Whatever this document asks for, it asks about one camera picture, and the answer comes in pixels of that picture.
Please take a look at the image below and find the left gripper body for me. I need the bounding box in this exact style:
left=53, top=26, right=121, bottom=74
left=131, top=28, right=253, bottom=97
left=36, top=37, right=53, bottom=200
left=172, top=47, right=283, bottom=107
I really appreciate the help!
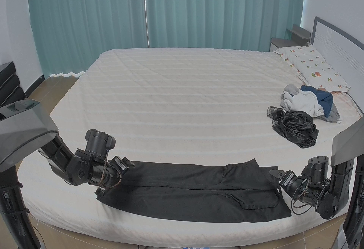
left=109, top=156, right=134, bottom=181

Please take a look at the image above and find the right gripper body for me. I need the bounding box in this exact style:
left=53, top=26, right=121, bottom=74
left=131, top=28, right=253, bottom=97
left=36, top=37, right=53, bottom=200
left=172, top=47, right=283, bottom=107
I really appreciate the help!
left=280, top=171, right=302, bottom=194

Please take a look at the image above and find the black shirt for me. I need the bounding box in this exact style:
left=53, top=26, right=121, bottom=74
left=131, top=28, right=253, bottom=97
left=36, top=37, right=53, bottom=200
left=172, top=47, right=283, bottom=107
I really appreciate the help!
left=97, top=158, right=292, bottom=223

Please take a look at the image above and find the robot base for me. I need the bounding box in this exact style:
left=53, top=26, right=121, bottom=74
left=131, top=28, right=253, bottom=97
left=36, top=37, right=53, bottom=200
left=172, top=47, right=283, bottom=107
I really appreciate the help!
left=142, top=246, right=239, bottom=249

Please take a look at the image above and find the pile of clothes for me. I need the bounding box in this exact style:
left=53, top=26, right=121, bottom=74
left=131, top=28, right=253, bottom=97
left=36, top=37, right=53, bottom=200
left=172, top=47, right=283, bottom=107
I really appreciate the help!
left=280, top=83, right=342, bottom=123

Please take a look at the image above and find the bed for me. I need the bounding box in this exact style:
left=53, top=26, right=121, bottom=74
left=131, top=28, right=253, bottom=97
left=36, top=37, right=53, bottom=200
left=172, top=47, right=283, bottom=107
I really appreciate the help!
left=17, top=16, right=364, bottom=247

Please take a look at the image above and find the black satin garment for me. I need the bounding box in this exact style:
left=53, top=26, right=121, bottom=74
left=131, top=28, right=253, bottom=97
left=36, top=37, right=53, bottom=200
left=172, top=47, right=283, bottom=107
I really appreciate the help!
left=267, top=106, right=319, bottom=149

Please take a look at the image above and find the dark blue garment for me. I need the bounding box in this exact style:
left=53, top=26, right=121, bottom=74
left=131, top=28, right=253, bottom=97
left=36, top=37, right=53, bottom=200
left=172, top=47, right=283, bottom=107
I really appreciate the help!
left=300, top=85, right=334, bottom=118

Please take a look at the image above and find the white printed pillow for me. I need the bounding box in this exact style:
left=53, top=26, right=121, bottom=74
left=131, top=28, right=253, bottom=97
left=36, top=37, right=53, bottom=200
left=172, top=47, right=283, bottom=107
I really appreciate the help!
left=272, top=46, right=351, bottom=92

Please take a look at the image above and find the black chest of drawers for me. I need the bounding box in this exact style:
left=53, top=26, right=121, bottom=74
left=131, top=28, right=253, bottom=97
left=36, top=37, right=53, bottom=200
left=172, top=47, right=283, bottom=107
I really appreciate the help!
left=0, top=62, right=26, bottom=108

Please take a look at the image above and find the grey bedside table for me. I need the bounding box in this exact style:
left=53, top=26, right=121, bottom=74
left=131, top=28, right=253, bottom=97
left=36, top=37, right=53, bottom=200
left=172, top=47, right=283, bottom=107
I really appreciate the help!
left=270, top=24, right=311, bottom=51

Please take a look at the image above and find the blue-green curtain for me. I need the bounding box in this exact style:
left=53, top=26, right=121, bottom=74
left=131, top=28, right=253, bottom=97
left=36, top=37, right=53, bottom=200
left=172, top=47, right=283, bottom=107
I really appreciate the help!
left=28, top=0, right=150, bottom=76
left=145, top=0, right=306, bottom=51

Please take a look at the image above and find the black cable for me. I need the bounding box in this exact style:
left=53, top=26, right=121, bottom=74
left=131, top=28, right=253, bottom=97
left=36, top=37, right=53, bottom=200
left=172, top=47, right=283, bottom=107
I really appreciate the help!
left=291, top=200, right=313, bottom=216

